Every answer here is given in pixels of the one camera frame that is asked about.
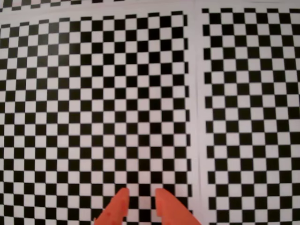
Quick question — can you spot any checkerboard paper sheet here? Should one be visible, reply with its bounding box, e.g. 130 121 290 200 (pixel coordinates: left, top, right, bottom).
0 0 195 14
0 10 200 225
198 2 300 225

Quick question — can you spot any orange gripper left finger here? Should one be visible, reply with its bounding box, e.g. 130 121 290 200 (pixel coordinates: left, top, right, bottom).
93 187 130 225

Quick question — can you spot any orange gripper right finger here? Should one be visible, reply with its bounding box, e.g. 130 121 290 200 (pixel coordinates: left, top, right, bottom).
154 187 203 225

